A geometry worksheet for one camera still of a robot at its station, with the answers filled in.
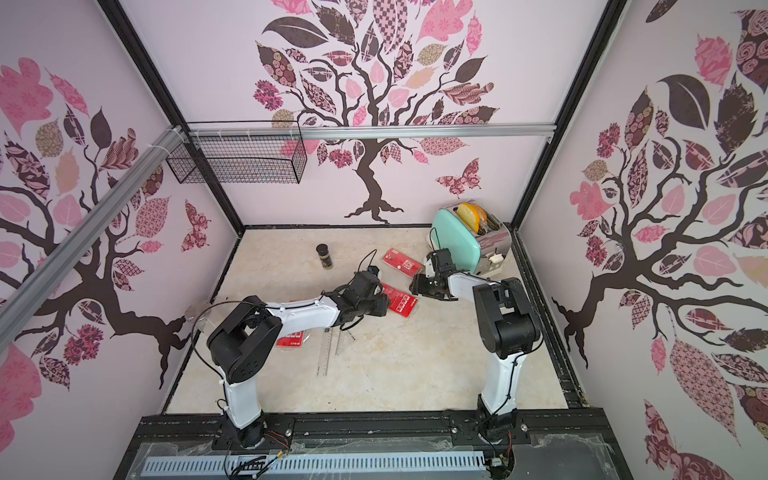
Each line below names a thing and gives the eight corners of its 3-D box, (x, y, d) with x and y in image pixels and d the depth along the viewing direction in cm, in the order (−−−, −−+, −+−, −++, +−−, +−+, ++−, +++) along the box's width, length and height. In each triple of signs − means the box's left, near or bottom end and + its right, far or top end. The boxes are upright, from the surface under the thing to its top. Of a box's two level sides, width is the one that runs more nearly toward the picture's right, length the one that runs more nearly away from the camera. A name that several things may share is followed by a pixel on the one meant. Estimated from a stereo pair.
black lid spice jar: (320, 269, 109) (315, 252, 101) (322, 261, 111) (317, 243, 104) (332, 269, 109) (327, 252, 101) (333, 260, 111) (328, 243, 104)
